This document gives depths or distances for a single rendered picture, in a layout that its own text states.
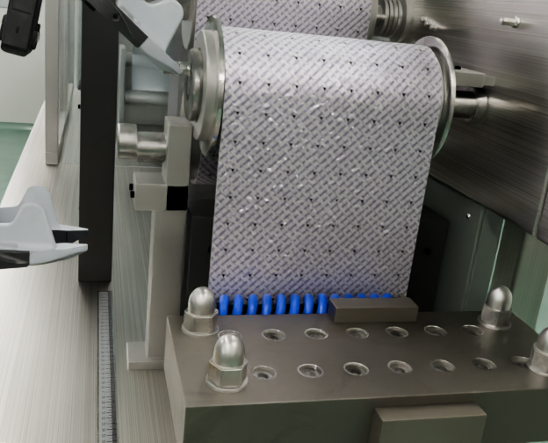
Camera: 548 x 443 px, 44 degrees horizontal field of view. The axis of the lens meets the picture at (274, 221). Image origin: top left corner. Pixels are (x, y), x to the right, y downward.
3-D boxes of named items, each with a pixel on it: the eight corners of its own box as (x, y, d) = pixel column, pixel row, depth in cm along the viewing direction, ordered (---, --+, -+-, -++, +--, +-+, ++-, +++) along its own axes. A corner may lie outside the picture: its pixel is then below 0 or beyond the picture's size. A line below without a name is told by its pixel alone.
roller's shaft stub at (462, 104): (413, 117, 81) (419, 80, 80) (465, 120, 83) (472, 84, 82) (429, 124, 77) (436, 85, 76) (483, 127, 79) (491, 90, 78)
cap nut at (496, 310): (471, 315, 77) (479, 279, 75) (499, 315, 78) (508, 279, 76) (487, 330, 73) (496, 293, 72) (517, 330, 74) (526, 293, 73)
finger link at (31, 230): (82, 211, 62) (-22, 203, 61) (82, 270, 64) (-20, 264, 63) (89, 200, 65) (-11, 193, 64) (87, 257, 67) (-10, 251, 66)
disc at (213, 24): (192, 95, 82) (210, -15, 71) (197, 96, 82) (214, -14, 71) (203, 184, 73) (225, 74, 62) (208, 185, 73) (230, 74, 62)
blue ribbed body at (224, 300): (211, 317, 74) (212, 288, 73) (391, 314, 80) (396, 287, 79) (216, 333, 71) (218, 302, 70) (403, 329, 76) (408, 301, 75)
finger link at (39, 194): (89, 189, 69) (-10, 191, 65) (88, 243, 70) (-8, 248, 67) (84, 181, 71) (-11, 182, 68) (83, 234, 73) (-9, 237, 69)
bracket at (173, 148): (122, 350, 87) (131, 113, 77) (173, 349, 88) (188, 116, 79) (124, 371, 82) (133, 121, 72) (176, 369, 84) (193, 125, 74)
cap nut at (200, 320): (179, 320, 68) (182, 279, 67) (215, 320, 69) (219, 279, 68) (183, 338, 65) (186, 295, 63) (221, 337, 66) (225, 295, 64)
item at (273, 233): (205, 330, 75) (217, 169, 69) (398, 325, 81) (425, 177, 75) (205, 331, 75) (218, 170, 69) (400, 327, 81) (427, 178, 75)
